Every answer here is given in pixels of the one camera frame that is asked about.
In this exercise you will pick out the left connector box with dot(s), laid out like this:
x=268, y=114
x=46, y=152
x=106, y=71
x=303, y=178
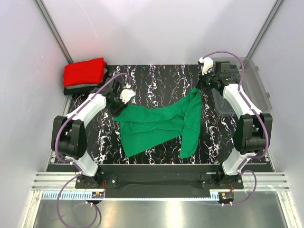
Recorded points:
x=98, y=194

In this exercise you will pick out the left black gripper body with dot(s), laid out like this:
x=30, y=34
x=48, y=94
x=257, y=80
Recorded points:
x=118, y=105

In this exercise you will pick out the aluminium frame rail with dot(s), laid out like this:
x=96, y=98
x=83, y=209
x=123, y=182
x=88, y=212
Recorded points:
x=266, y=181

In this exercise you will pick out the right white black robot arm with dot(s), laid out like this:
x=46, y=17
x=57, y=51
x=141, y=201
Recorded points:
x=252, y=135

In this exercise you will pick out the right connector box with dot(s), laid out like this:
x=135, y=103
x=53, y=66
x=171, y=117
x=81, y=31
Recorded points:
x=226, y=196

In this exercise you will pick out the folded red t shirt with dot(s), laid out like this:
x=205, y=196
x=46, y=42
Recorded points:
x=90, y=72

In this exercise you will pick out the connector box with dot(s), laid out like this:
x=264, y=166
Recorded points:
x=98, y=194
x=226, y=196

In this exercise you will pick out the green t shirt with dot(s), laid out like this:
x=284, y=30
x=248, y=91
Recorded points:
x=142, y=128

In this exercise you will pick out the clear plastic bin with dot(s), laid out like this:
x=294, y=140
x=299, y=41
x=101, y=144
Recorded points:
x=252, y=86

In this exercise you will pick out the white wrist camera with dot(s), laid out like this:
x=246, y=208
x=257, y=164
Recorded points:
x=126, y=94
x=207, y=64

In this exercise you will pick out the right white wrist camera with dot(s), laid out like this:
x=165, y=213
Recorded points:
x=207, y=64

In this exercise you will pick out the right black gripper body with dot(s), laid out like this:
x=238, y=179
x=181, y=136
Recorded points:
x=207, y=81

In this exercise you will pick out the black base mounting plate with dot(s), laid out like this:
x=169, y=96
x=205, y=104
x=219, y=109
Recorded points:
x=205, y=176

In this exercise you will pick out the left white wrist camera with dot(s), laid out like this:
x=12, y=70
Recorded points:
x=126, y=94

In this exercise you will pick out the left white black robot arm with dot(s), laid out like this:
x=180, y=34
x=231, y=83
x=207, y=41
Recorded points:
x=69, y=139

